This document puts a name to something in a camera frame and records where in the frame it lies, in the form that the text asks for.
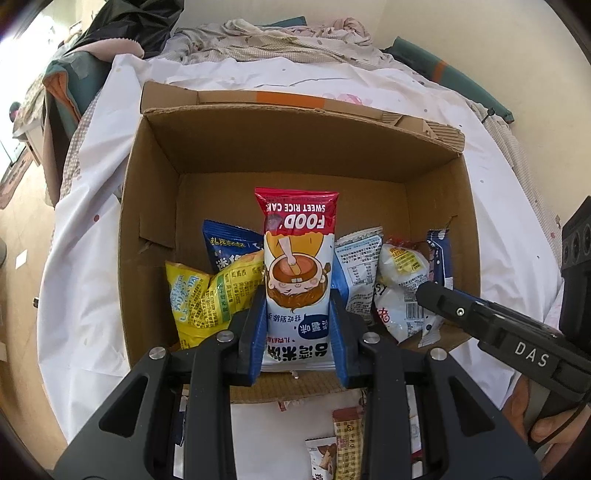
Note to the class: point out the red rice cake packet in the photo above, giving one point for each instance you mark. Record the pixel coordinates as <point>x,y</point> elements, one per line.
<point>300,258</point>

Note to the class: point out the white red-print snack packet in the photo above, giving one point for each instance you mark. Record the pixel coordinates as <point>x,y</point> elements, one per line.
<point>397,314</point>

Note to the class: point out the yellow snack packet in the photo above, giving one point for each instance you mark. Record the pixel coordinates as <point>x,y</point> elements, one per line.
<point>207,295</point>

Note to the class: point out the black plastic bag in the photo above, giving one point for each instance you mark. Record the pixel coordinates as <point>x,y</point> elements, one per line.
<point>134,27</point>

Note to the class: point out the teal pillow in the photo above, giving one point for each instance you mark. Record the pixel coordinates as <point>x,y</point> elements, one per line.
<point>452,76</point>

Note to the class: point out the patterned floor rug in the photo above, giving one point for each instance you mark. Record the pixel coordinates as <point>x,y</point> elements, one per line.
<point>16,182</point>

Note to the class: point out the beige checked snack bar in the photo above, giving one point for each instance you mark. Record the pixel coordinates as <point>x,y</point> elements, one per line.
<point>348,443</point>

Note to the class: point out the teal orange folded blanket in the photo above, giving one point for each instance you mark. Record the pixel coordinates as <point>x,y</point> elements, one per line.
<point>74,83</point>

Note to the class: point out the white paper scrap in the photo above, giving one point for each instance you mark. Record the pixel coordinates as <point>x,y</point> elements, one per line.
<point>21,259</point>

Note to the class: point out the brown cardboard box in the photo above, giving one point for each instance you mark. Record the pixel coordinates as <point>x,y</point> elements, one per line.
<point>300,152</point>

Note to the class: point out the blue cartoon snack packet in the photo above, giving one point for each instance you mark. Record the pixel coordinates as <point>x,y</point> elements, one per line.
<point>226,244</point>

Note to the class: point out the blue white snack packet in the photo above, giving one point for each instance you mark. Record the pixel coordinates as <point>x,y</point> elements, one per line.
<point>358,267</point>

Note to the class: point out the person's right hand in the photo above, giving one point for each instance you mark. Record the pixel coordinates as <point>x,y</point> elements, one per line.
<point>554,427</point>

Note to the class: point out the crumpled floral quilt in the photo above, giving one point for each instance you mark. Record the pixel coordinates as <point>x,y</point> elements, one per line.
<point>277,41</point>

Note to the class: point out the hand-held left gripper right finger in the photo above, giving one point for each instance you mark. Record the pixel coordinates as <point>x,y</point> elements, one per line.
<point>346,346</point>

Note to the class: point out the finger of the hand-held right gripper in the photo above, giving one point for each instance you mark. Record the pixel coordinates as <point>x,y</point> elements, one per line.
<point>445,307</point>
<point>517,317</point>

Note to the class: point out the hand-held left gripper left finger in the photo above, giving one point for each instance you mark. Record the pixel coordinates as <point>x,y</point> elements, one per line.
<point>253,341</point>

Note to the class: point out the navy stick packet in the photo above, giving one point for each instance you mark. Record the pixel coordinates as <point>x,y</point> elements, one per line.
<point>439,258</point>

